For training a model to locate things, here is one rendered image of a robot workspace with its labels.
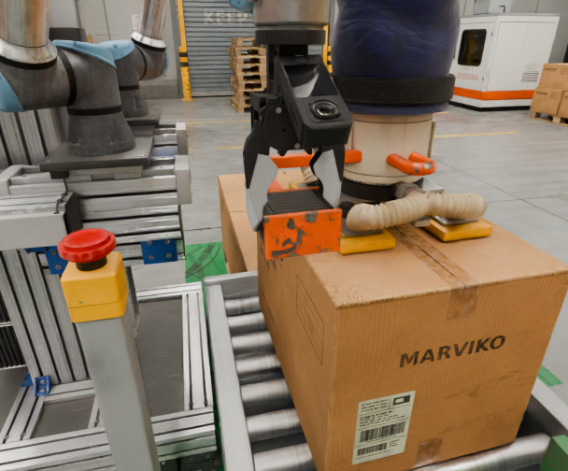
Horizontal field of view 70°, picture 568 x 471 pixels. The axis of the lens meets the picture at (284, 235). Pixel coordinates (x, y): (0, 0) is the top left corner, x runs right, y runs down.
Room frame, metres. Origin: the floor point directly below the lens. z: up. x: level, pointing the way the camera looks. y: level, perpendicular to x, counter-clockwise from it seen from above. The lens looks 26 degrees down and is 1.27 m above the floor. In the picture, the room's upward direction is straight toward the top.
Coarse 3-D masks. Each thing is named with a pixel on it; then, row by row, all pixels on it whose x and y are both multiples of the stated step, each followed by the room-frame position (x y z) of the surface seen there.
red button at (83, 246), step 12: (96, 228) 0.51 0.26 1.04; (72, 240) 0.47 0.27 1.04; (84, 240) 0.47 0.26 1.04; (96, 240) 0.47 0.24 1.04; (108, 240) 0.48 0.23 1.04; (60, 252) 0.45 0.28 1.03; (72, 252) 0.45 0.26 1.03; (84, 252) 0.45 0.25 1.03; (96, 252) 0.46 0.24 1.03; (108, 252) 0.47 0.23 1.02; (84, 264) 0.46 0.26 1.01; (96, 264) 0.47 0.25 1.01
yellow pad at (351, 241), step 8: (296, 184) 0.90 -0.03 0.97; (304, 184) 0.89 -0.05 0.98; (344, 208) 0.69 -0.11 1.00; (344, 216) 0.69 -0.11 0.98; (344, 224) 0.66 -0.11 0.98; (344, 232) 0.63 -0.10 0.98; (352, 232) 0.63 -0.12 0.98; (360, 232) 0.63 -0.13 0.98; (368, 232) 0.63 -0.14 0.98; (376, 232) 0.63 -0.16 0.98; (384, 232) 0.64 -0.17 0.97; (344, 240) 0.61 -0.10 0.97; (352, 240) 0.61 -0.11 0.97; (360, 240) 0.61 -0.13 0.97; (368, 240) 0.61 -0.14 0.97; (376, 240) 0.61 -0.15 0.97; (384, 240) 0.61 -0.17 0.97; (392, 240) 0.61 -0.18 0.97; (344, 248) 0.59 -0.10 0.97; (352, 248) 0.60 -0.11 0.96; (360, 248) 0.60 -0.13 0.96; (368, 248) 0.60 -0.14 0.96; (376, 248) 0.61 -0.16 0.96; (384, 248) 0.61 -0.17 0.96
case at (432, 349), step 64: (320, 256) 0.60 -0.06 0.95; (384, 256) 0.60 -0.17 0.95; (448, 256) 0.60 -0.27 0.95; (512, 256) 0.60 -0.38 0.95; (320, 320) 0.51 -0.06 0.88; (384, 320) 0.48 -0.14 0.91; (448, 320) 0.50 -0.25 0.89; (512, 320) 0.53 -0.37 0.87; (320, 384) 0.50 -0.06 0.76; (384, 384) 0.48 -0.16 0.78; (448, 384) 0.51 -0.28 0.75; (512, 384) 0.54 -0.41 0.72; (320, 448) 0.48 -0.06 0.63; (384, 448) 0.48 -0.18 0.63; (448, 448) 0.52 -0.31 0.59
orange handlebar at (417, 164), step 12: (276, 156) 0.69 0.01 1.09; (288, 156) 0.69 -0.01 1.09; (300, 156) 0.70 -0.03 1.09; (312, 156) 0.70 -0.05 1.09; (348, 156) 0.72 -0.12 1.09; (360, 156) 0.72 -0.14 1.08; (396, 156) 0.69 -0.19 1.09; (420, 156) 0.69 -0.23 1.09; (396, 168) 0.68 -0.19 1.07; (408, 168) 0.64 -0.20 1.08; (420, 168) 0.64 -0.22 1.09; (432, 168) 0.64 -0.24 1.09; (276, 180) 0.56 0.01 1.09
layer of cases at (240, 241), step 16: (224, 176) 2.34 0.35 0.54; (240, 176) 2.34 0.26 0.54; (224, 192) 2.06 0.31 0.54; (240, 192) 2.06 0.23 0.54; (224, 208) 2.02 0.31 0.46; (240, 208) 1.82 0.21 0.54; (224, 224) 2.09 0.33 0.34; (240, 224) 1.63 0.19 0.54; (224, 240) 2.17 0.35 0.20; (240, 240) 1.48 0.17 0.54; (256, 240) 1.48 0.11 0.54; (240, 256) 1.41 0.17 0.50; (256, 256) 1.34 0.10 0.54; (240, 272) 1.44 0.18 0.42
